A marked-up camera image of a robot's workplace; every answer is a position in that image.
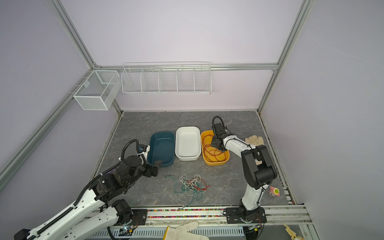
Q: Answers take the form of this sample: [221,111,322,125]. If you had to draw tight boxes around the red cable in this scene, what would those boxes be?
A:
[201,133,227,163]

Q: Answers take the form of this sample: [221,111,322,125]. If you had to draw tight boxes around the cable pile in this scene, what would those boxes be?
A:
[166,173,211,211]

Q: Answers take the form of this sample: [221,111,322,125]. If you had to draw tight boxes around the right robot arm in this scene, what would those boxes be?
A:
[211,116,278,225]

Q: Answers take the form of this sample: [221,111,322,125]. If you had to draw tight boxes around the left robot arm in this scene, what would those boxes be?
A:
[14,139,160,240]

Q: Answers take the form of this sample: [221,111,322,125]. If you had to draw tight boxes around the yellow plastic bin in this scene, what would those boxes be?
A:
[201,130,230,166]

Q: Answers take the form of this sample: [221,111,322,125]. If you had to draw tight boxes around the dark teal plastic bin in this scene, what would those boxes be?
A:
[147,132,175,168]

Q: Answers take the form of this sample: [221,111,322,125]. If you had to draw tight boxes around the white plastic bin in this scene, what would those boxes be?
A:
[175,126,202,162]

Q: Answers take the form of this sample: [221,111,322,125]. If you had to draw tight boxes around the beige work glove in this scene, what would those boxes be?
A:
[245,135,265,146]

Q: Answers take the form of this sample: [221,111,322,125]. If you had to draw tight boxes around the white glove at front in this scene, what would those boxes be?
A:
[163,221,210,240]

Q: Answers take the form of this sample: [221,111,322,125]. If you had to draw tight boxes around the pink toy figure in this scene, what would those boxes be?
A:
[269,186,280,197]

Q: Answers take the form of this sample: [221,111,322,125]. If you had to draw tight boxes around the white mesh box basket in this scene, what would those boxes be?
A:
[74,70,121,111]

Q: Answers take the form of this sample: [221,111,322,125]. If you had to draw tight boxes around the small cream object front right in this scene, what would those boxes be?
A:
[284,224,305,240]

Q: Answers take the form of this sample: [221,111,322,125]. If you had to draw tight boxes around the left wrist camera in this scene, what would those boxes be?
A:
[138,144,151,160]

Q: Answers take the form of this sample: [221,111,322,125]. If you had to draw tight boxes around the white wire shelf basket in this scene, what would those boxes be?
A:
[121,62,212,95]

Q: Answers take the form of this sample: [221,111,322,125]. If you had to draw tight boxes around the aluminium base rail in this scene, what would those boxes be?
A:
[58,205,313,229]

